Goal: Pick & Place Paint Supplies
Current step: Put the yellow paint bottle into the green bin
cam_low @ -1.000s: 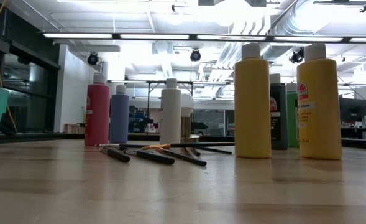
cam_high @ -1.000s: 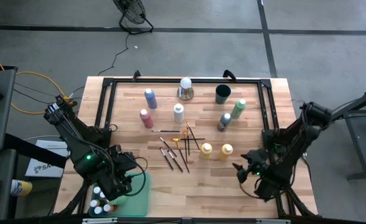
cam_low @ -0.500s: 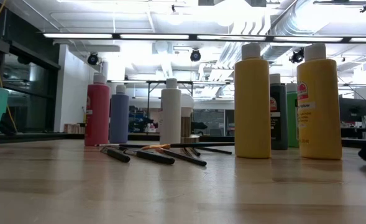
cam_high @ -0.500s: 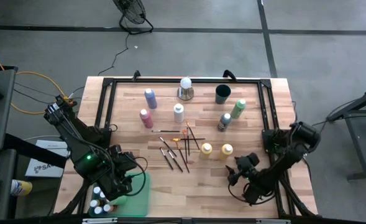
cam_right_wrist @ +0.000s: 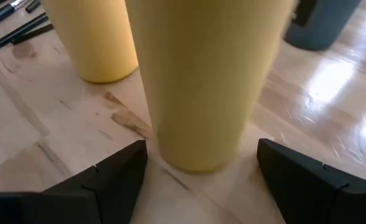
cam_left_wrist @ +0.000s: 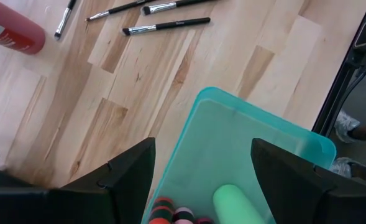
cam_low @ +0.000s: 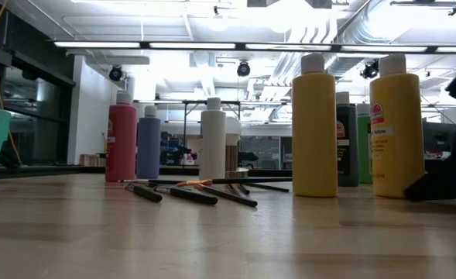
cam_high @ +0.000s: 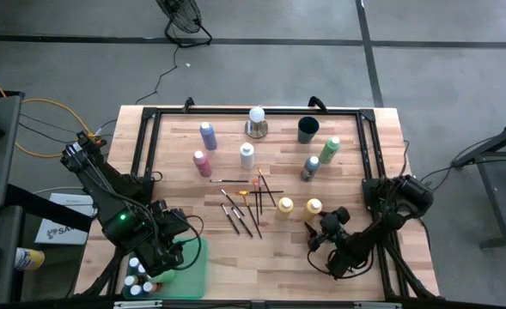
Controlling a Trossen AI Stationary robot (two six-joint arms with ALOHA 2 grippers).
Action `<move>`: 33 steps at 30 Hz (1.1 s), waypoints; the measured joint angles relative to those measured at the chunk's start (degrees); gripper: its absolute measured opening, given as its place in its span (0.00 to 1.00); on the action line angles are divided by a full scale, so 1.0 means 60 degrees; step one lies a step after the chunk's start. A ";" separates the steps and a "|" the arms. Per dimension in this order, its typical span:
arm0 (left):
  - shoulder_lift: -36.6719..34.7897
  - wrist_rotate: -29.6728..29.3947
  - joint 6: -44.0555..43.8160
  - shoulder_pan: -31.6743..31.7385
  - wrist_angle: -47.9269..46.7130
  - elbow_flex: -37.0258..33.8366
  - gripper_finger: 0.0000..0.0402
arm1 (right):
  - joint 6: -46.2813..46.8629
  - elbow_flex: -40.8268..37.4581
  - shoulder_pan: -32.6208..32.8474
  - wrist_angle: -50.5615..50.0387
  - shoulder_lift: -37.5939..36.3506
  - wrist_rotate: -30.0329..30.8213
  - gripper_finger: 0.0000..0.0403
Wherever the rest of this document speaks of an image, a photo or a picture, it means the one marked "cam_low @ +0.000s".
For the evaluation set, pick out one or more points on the large yellow paint bottle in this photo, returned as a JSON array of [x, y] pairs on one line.
[[314, 135], [402, 155]]

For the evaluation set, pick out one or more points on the large green paint bottle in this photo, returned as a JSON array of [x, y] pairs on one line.
[[365, 155]]

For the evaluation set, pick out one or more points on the large dark paint bottle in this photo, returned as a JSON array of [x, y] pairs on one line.
[[347, 155]]

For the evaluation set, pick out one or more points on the large white paint bottle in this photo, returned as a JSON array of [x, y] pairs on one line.
[[212, 143]]

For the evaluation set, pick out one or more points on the large blue-violet paint bottle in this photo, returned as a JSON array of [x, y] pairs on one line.
[[148, 147]]

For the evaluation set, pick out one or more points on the large red paint bottle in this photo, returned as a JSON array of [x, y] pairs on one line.
[[121, 147]]

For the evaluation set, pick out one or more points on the black computer monitor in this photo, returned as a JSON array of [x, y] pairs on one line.
[[438, 135]]

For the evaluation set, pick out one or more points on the black ceiling spotlight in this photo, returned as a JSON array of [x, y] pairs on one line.
[[115, 73], [371, 70], [243, 69]]

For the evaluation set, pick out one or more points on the black gold-ferrule flat paintbrush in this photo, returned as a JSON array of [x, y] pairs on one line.
[[251, 180]]

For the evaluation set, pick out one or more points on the black long gold-ferrule paintbrush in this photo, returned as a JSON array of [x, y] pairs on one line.
[[231, 197]]

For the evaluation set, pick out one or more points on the brass table lamp with bulb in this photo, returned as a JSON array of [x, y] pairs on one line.
[[233, 128]]

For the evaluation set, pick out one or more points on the thick black silver-ferrule paintbrush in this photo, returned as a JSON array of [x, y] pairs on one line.
[[148, 194], [196, 197]]

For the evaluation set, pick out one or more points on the brown wooden stack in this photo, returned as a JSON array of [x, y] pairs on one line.
[[92, 160]]

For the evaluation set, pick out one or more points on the long overhead light bar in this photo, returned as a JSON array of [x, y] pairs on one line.
[[96, 44]]

